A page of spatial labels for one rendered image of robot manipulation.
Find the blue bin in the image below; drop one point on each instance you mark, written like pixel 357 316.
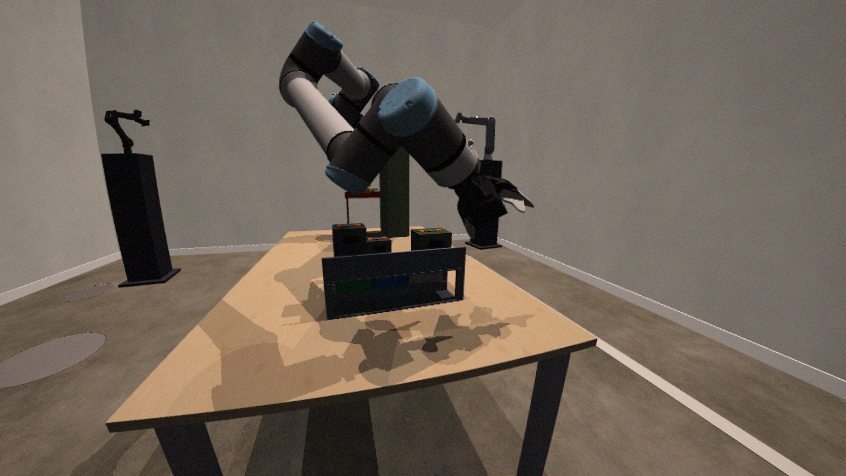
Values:
pixel 390 282

